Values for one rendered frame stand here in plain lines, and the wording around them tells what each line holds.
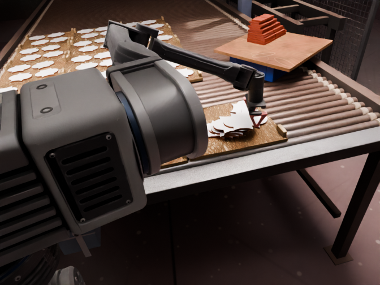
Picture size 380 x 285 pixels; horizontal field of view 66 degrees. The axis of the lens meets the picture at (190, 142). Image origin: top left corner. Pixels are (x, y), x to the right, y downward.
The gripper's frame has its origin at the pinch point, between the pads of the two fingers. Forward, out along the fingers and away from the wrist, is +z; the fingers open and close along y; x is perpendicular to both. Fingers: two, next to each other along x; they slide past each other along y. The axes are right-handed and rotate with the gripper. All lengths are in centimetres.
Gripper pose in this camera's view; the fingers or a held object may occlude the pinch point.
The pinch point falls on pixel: (254, 119)
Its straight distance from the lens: 121.8
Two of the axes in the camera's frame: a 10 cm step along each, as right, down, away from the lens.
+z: 0.8, 7.8, 6.2
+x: -10.0, 0.8, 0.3
